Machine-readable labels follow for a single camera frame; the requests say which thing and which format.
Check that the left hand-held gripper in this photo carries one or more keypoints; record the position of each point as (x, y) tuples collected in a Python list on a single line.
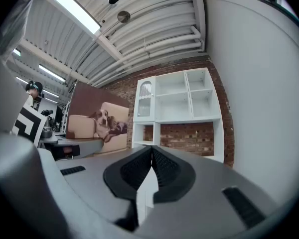
[(30, 126)]

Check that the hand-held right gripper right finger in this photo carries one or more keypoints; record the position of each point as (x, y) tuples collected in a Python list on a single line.
[(204, 188)]

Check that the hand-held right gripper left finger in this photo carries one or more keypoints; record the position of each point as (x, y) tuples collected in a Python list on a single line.
[(102, 178)]

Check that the brown book with dog picture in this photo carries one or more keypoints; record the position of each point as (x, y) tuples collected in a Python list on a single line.
[(89, 101)]

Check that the white shelving desk unit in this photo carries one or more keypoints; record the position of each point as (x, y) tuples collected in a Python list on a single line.
[(173, 82)]

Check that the black monitor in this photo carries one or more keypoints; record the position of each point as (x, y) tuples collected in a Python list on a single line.
[(58, 117)]

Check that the ceiling strip light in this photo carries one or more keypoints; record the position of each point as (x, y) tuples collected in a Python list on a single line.
[(51, 73), (76, 10), (51, 93), (17, 52)]

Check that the white glass cabinet door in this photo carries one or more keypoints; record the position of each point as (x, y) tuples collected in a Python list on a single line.
[(144, 101)]

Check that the white ceiling pipe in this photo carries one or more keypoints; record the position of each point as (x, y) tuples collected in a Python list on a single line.
[(164, 35), (169, 48)]

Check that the round metal ceiling fixture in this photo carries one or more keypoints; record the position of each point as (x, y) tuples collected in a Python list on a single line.
[(123, 17)]

